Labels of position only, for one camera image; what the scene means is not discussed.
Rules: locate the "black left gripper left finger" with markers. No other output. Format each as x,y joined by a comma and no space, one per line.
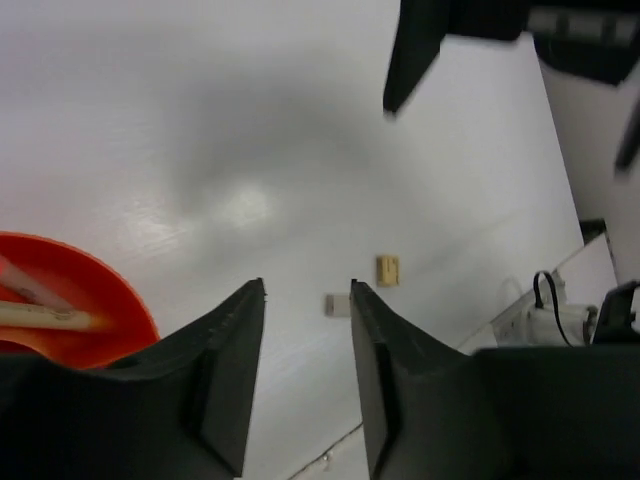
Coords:
179,409

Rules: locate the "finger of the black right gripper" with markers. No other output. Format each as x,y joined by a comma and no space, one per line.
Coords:
421,27

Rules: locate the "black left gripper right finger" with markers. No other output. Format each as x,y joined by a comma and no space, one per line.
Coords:
432,412

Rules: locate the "orange round desk organizer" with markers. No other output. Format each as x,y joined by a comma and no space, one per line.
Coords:
88,284

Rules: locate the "yellow pen with clear cap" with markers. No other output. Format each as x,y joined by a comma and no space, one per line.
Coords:
44,309

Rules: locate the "grey eraser block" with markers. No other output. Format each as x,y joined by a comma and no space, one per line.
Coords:
337,305

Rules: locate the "yellow eraser block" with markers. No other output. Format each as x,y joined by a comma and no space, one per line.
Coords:
387,271

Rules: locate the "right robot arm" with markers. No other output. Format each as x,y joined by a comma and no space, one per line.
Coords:
593,40

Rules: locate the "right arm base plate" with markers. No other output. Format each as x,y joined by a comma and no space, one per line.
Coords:
563,306

